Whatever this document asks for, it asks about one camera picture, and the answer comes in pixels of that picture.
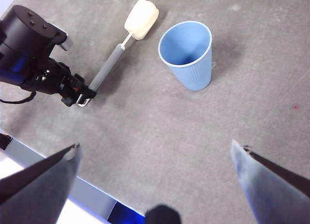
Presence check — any cup brush grey handle cream sponge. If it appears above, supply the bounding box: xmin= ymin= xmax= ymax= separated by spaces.
xmin=77 ymin=0 xmax=160 ymax=108

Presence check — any black rounded blurry knob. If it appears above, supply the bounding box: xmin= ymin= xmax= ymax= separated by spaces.
xmin=144 ymin=204 xmax=182 ymax=224

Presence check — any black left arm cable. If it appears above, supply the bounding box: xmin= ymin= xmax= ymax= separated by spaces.
xmin=0 ymin=91 xmax=37 ymax=105

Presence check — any silver table edge rail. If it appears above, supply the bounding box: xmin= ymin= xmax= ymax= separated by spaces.
xmin=0 ymin=134 xmax=146 ymax=224

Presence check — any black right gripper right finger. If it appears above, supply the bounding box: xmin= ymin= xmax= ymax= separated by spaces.
xmin=230 ymin=139 xmax=310 ymax=224

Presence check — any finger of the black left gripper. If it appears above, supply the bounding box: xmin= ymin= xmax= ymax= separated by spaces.
xmin=61 ymin=90 xmax=81 ymax=108
xmin=72 ymin=73 xmax=97 ymax=99

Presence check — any blue ribbed plastic cup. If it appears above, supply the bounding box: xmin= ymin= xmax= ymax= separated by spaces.
xmin=157 ymin=20 xmax=214 ymax=92

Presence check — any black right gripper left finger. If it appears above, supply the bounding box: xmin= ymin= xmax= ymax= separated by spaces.
xmin=0 ymin=143 xmax=83 ymax=224

